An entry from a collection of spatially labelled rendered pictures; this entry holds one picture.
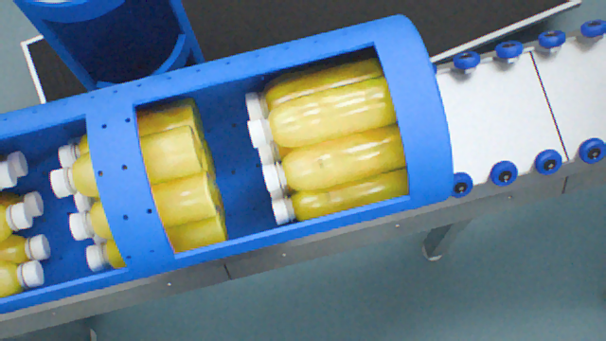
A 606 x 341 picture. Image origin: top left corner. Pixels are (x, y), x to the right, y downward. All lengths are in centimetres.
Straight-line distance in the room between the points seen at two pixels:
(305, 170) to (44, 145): 45
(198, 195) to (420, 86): 34
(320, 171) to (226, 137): 25
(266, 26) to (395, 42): 122
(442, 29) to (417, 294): 73
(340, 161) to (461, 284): 119
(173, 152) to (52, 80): 129
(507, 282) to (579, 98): 95
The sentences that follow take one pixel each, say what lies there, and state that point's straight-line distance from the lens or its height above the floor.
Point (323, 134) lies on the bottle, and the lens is 114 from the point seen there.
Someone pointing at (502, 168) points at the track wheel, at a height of 98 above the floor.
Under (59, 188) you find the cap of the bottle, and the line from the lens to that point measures 118.
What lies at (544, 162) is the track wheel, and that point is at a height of 97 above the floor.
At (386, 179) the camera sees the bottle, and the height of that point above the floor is 109.
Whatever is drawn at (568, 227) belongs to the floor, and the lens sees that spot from 238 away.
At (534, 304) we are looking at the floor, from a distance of 233.
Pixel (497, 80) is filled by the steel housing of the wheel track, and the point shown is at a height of 93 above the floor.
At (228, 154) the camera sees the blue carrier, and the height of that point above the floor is 96.
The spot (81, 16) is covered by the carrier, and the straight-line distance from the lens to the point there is 149.
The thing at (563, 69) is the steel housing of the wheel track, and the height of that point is 93.
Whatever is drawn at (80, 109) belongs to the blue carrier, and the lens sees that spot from 116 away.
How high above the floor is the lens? 226
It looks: 75 degrees down
